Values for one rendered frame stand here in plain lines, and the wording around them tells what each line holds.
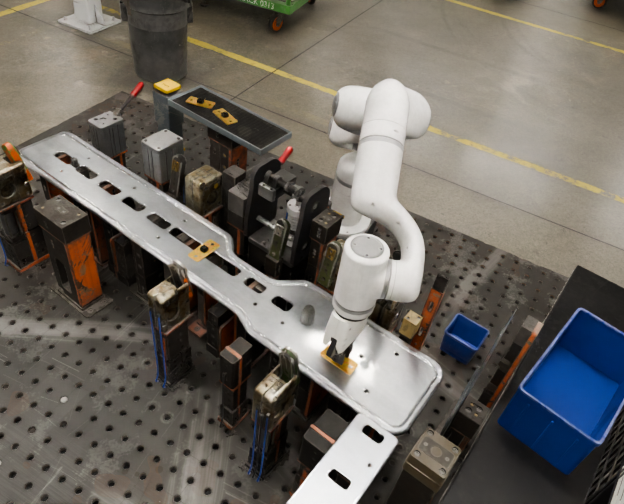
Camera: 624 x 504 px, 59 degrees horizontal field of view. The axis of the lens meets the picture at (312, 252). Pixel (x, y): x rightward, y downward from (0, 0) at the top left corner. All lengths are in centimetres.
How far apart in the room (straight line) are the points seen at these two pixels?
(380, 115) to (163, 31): 317
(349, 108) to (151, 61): 310
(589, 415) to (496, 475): 28
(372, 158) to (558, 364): 66
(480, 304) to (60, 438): 130
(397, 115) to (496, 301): 100
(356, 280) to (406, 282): 9
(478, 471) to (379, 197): 56
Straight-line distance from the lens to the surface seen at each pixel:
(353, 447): 116
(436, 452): 114
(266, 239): 156
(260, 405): 118
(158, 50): 424
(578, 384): 140
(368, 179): 106
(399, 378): 127
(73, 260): 163
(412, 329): 130
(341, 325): 109
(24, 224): 184
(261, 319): 131
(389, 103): 113
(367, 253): 98
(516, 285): 205
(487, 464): 120
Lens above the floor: 202
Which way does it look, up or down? 43 degrees down
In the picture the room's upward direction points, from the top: 9 degrees clockwise
